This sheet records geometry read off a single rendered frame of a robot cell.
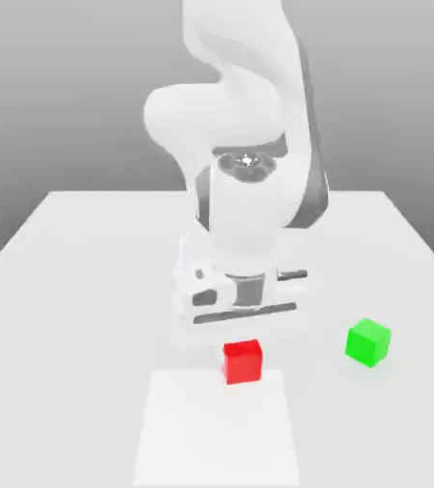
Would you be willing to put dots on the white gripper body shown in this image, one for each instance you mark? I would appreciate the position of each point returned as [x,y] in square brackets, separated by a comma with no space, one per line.
[239,324]

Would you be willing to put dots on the small red cube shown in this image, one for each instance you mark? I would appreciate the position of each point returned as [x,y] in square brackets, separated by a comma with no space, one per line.
[242,362]

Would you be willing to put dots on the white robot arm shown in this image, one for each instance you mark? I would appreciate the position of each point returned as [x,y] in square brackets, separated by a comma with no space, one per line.
[239,213]

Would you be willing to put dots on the small green cube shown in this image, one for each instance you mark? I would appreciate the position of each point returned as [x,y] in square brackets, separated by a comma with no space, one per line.
[367,343]

